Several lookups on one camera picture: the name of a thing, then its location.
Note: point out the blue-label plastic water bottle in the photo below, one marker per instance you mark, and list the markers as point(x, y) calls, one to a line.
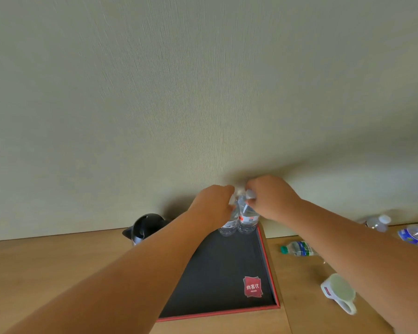
point(412, 234)

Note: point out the clear white-cap plastic bottle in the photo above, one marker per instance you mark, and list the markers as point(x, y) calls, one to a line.
point(378, 223)

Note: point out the person's left forearm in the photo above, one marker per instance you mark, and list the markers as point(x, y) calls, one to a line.
point(125, 274)

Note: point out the white ceramic mug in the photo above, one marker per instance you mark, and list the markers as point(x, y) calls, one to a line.
point(339, 290)

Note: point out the green-cap plastic water bottle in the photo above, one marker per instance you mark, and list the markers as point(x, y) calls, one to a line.
point(299, 249)

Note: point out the person's right hand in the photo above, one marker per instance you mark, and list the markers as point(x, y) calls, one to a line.
point(275, 200)

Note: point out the clear red-label water bottle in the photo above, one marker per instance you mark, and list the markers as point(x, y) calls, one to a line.
point(248, 219)
point(230, 224)

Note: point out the person's right forearm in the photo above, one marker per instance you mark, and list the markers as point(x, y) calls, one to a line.
point(362, 253)

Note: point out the black electric kettle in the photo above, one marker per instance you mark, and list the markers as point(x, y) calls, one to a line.
point(144, 226)

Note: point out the person's right fingers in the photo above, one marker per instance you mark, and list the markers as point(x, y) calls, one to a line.
point(251, 201)

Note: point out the person's left fingers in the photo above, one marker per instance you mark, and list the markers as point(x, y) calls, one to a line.
point(230, 194)

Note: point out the person's left hand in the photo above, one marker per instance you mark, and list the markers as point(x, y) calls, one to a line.
point(210, 205)

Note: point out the black tray with red rim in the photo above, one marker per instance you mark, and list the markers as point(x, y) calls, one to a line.
point(223, 271)

